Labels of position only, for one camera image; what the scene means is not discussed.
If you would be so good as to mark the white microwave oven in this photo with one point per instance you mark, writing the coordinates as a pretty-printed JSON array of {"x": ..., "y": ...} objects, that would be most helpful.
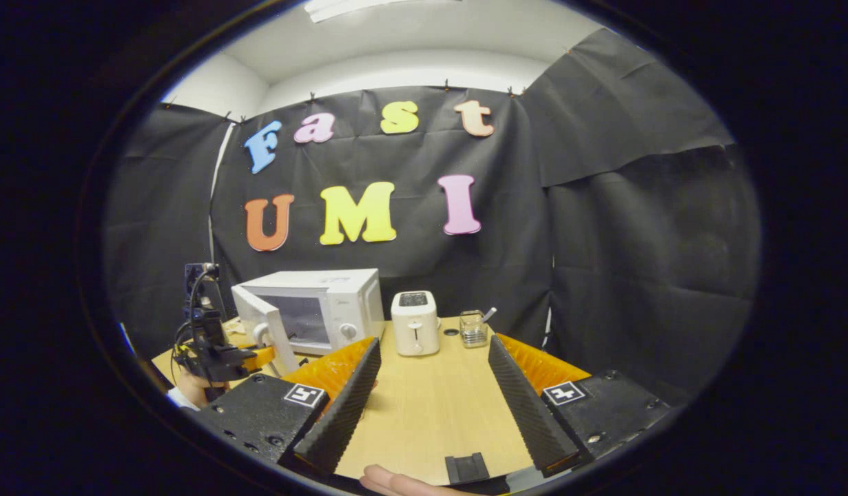
[{"x": 341, "y": 303}]

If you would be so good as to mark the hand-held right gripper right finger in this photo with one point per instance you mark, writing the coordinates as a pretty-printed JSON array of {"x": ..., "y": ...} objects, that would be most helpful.
[{"x": 527, "y": 413}]

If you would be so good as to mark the white toaster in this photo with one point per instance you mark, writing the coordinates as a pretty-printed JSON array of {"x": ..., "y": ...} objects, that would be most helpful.
[{"x": 415, "y": 324}]

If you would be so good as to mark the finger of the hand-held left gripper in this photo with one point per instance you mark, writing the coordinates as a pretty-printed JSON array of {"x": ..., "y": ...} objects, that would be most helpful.
[{"x": 264, "y": 356}]

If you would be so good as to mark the white divided seasoning dish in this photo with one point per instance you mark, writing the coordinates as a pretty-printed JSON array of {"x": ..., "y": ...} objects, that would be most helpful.
[{"x": 235, "y": 326}]

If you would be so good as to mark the ceiling light panel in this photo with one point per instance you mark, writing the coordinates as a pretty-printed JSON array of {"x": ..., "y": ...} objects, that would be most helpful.
[{"x": 368, "y": 7}]

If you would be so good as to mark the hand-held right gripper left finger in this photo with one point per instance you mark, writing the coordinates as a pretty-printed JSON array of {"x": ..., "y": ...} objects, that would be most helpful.
[{"x": 341, "y": 413}]

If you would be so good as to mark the clear glass cup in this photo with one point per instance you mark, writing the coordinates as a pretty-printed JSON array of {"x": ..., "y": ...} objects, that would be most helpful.
[{"x": 473, "y": 331}]

